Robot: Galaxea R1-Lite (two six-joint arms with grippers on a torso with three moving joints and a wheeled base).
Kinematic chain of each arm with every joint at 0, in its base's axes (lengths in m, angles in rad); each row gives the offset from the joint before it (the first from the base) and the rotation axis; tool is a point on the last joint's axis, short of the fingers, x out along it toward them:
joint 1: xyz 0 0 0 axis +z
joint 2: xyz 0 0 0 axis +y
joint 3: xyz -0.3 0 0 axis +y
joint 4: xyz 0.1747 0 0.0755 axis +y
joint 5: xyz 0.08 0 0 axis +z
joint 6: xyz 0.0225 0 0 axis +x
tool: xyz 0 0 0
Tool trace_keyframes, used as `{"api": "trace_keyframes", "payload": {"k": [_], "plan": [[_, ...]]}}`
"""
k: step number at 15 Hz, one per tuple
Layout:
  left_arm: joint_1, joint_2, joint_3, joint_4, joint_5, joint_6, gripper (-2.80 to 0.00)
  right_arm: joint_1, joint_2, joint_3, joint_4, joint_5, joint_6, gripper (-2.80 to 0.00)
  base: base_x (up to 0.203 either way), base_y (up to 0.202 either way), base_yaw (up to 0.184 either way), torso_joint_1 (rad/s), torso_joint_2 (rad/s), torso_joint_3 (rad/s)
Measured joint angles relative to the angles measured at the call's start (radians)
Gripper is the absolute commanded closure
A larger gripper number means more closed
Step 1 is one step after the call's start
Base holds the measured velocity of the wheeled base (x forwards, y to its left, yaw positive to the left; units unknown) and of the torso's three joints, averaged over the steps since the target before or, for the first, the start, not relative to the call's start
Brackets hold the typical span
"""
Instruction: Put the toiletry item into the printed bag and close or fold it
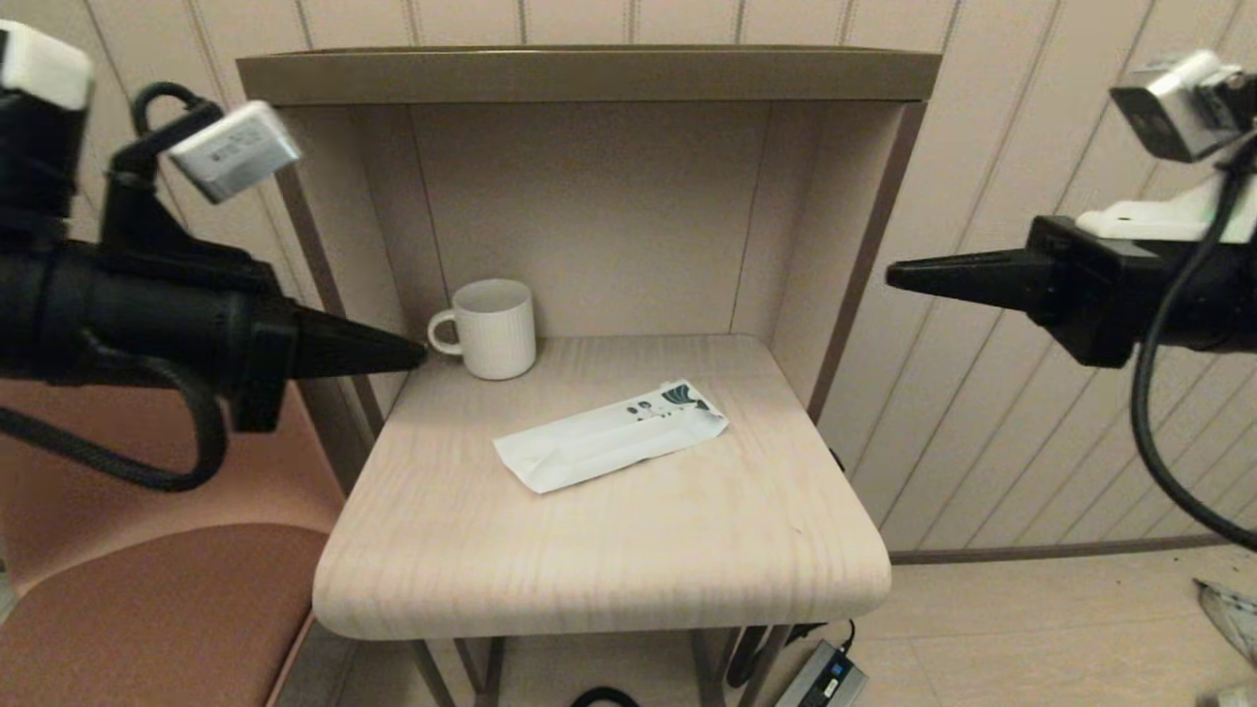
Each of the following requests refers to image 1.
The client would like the pink plastic chair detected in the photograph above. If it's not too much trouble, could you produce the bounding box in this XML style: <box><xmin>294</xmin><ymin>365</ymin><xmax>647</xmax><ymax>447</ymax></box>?
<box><xmin>0</xmin><ymin>378</ymin><xmax>350</xmax><ymax>707</ymax></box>

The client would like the white ribbed ceramic mug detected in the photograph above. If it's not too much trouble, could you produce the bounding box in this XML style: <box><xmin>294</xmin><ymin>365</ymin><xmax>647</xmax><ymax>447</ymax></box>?
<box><xmin>429</xmin><ymin>280</ymin><xmax>538</xmax><ymax>382</ymax></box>

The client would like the brown wall baseboard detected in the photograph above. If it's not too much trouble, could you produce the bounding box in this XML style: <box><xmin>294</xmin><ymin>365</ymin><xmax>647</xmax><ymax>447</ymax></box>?
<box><xmin>889</xmin><ymin>533</ymin><xmax>1257</xmax><ymax>569</ymax></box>

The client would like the white floral zipper pouch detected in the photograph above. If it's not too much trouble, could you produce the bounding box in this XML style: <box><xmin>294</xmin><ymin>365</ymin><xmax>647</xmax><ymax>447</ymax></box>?
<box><xmin>493</xmin><ymin>381</ymin><xmax>730</xmax><ymax>495</ymax></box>

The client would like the beige wooden desk hutch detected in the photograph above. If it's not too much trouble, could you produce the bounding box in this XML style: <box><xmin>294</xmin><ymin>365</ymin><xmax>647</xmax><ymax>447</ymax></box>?
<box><xmin>239</xmin><ymin>46</ymin><xmax>942</xmax><ymax>423</ymax></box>

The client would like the white crumpled floor object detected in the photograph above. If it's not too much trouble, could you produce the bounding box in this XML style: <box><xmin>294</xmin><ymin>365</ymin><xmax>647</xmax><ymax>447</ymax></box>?
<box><xmin>1193</xmin><ymin>579</ymin><xmax>1257</xmax><ymax>669</ymax></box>

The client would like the black right camera cable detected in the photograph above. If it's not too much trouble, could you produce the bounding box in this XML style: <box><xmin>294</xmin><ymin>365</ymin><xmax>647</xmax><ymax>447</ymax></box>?
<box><xmin>1129</xmin><ymin>128</ymin><xmax>1257</xmax><ymax>551</ymax></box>

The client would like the thin black adapter cable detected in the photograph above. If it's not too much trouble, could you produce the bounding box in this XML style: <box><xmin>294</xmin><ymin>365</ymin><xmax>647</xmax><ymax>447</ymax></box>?
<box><xmin>781</xmin><ymin>617</ymin><xmax>855</xmax><ymax>657</ymax></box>

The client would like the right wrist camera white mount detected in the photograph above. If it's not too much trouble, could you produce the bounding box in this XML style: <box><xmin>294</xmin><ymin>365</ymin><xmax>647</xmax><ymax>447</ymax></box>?
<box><xmin>1075</xmin><ymin>51</ymin><xmax>1257</xmax><ymax>244</ymax></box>

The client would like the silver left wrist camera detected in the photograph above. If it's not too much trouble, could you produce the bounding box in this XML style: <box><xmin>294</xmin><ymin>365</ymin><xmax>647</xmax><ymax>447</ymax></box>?
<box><xmin>103</xmin><ymin>98</ymin><xmax>302</xmax><ymax>261</ymax></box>

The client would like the thin black left camera cable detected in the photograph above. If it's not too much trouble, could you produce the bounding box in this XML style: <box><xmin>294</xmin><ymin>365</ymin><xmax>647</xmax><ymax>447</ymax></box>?
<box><xmin>133</xmin><ymin>82</ymin><xmax>222</xmax><ymax>138</ymax></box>

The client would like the grey power adapter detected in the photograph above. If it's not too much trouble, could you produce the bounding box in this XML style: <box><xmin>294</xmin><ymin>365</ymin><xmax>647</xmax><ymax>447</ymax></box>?
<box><xmin>776</xmin><ymin>641</ymin><xmax>869</xmax><ymax>707</ymax></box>

